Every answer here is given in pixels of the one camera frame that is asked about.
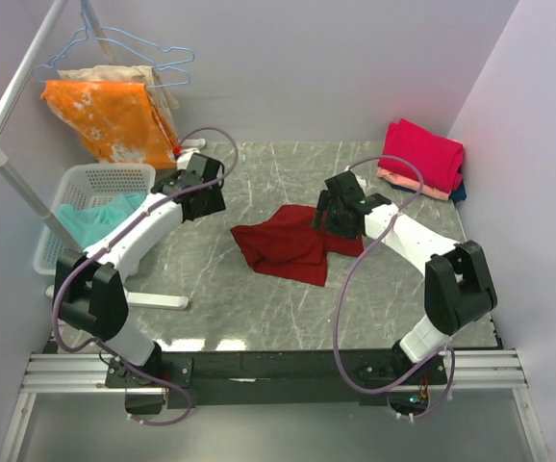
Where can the orange patterned cloth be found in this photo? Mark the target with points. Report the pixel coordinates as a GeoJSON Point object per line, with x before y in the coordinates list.
{"type": "Point", "coordinates": [116, 121]}

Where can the white laundry basket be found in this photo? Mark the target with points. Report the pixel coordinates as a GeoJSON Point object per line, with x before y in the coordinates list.
{"type": "Point", "coordinates": [93, 199]}

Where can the folded navy t shirt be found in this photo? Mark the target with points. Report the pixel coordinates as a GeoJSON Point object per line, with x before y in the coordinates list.
{"type": "Point", "coordinates": [460, 193]}

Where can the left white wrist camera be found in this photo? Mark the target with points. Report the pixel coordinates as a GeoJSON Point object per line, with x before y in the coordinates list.
{"type": "Point", "coordinates": [183, 155]}

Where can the teal t shirt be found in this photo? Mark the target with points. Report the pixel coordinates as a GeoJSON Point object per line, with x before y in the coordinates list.
{"type": "Point", "coordinates": [91, 225]}

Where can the white clothes rack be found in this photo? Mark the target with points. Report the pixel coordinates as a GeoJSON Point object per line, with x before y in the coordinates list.
{"type": "Point", "coordinates": [41, 147]}

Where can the folded salmon t shirt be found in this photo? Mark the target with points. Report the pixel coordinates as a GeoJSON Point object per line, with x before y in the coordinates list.
{"type": "Point", "coordinates": [400, 181]}

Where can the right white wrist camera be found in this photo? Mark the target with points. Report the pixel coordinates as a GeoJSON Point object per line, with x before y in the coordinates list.
{"type": "Point", "coordinates": [361, 181]}

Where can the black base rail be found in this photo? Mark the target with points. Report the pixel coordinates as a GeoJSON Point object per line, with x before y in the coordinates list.
{"type": "Point", "coordinates": [271, 377]}

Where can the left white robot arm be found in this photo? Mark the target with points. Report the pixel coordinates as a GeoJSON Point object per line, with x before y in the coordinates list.
{"type": "Point", "coordinates": [89, 292]}

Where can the beige cloth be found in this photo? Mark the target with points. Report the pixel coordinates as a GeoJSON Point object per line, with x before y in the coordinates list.
{"type": "Point", "coordinates": [160, 96]}

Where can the dark red t shirt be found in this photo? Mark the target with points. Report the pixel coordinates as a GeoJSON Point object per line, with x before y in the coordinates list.
{"type": "Point", "coordinates": [287, 246]}

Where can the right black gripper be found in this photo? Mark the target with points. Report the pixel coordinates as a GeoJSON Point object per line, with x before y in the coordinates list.
{"type": "Point", "coordinates": [325, 204]}

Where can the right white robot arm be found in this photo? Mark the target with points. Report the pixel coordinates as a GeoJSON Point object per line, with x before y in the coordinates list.
{"type": "Point", "coordinates": [458, 286]}

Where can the folded pink t shirt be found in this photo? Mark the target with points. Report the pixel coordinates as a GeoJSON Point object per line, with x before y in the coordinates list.
{"type": "Point", "coordinates": [437, 159]}

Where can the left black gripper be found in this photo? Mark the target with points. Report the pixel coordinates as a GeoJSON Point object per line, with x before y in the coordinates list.
{"type": "Point", "coordinates": [214, 202]}

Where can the aluminium frame rail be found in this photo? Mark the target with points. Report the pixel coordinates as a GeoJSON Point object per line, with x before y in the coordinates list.
{"type": "Point", "coordinates": [484, 369]}

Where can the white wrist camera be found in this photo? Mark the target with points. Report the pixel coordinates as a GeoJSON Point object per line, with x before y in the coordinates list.
{"type": "Point", "coordinates": [361, 181]}
{"type": "Point", "coordinates": [183, 155]}

